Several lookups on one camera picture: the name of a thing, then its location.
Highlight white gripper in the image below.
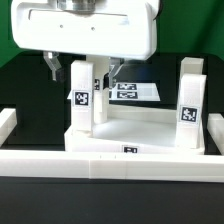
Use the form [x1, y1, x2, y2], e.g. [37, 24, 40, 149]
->
[11, 0, 158, 88]

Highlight white desk top tray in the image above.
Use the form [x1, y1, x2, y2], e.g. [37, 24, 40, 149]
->
[64, 105, 205, 155]

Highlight white marker base sheet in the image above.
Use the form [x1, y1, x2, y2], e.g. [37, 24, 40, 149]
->
[109, 82, 160, 101]

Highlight white U-shaped obstacle frame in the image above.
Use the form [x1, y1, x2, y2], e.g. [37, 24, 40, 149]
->
[0, 108, 224, 182]

